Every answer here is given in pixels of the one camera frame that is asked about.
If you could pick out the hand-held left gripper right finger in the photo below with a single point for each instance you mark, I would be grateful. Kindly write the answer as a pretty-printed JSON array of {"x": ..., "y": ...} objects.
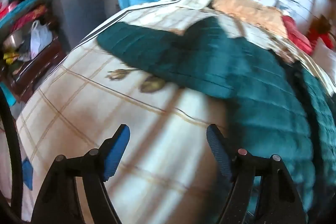
[{"x": 219, "y": 153}]

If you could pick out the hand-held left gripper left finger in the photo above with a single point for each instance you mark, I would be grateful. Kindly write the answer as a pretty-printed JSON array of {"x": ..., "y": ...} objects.
[{"x": 116, "y": 153}]

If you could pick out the green quilted jacket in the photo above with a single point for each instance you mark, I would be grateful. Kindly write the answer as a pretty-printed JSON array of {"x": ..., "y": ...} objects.
[{"x": 236, "y": 69}]

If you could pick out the bed with floral checked sheet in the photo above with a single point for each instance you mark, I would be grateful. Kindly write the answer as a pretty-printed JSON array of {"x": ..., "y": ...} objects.
[{"x": 105, "y": 108}]

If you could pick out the dark wooden cabinet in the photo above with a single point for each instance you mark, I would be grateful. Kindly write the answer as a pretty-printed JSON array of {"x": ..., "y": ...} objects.
[{"x": 39, "y": 66}]

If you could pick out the white plastic bag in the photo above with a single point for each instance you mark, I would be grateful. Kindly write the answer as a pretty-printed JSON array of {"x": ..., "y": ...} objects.
[{"x": 40, "y": 39}]

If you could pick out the red heart cushion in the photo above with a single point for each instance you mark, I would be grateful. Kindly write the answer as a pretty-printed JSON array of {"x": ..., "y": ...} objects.
[{"x": 296, "y": 32}]

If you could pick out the orange frilled pillow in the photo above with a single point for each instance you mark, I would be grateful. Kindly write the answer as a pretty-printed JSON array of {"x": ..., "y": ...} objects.
[{"x": 244, "y": 8}]

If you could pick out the metal basin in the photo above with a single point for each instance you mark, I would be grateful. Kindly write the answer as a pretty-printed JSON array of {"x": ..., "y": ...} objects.
[{"x": 14, "y": 39}]

